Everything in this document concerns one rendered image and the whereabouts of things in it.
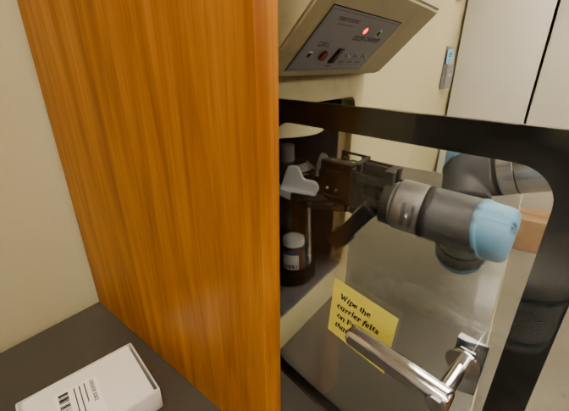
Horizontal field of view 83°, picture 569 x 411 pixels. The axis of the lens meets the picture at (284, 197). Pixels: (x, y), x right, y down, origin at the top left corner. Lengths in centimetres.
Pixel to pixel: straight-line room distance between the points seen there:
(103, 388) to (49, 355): 18
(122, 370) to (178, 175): 35
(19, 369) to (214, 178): 55
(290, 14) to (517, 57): 311
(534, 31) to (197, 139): 321
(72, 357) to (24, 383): 7
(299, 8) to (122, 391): 55
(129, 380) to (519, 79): 328
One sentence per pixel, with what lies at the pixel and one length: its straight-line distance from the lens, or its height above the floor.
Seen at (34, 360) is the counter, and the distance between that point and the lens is 78.
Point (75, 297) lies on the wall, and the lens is 86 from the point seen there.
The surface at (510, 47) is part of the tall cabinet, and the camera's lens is 341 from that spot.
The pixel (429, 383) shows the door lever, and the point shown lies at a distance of 29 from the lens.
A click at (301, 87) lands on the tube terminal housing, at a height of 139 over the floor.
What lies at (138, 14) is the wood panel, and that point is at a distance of 40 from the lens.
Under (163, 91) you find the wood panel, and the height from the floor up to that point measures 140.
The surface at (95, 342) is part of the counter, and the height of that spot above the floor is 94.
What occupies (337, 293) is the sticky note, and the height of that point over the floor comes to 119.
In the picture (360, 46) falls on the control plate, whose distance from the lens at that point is 49.
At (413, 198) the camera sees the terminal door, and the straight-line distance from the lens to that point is 28.
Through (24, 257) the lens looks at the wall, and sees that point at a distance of 79.
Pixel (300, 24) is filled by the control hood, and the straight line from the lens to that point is 35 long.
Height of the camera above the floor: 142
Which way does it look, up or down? 22 degrees down
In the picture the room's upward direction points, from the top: straight up
